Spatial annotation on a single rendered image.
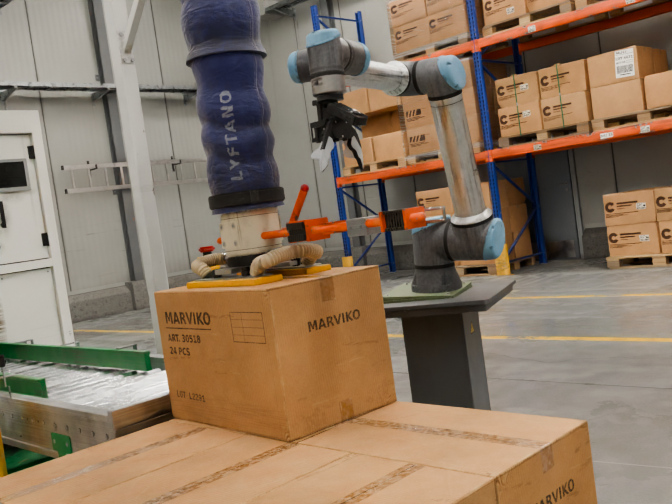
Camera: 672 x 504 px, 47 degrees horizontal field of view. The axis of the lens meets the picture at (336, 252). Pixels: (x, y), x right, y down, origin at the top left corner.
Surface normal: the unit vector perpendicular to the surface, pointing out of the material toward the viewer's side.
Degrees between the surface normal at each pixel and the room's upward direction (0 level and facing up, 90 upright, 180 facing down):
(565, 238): 90
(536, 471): 90
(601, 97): 87
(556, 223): 90
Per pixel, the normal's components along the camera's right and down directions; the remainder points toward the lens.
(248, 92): 0.48, -0.25
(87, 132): 0.72, -0.07
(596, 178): -0.68, 0.14
